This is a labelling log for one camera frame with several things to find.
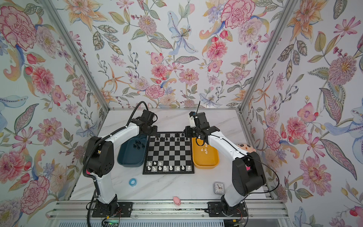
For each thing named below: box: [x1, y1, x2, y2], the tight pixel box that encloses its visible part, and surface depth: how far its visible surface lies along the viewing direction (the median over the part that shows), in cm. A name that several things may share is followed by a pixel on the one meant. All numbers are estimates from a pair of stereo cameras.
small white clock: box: [213, 181, 226, 195], surface depth 82 cm
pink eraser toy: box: [172, 196, 182, 206], surface depth 78 cm
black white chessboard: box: [142, 131, 195, 175], surface depth 95 cm
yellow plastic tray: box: [191, 137, 220, 170], surface depth 93 cm
